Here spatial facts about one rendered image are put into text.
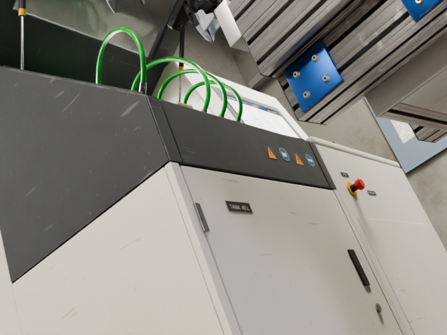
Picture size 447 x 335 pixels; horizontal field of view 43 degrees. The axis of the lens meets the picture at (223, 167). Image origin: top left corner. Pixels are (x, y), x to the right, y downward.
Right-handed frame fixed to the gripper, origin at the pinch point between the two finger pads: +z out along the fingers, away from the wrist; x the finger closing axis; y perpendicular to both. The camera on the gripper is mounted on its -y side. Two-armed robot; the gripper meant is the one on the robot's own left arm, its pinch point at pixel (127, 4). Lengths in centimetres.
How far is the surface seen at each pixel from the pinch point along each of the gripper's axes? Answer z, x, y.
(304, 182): 54, 22, 28
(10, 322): 61, -55, 7
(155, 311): 51, -33, 50
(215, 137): 30.4, -2.0, 32.1
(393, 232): 87, 54, 24
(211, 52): 79, 185, -294
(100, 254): 44, -35, 32
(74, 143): 24.3, -28.1, 14.7
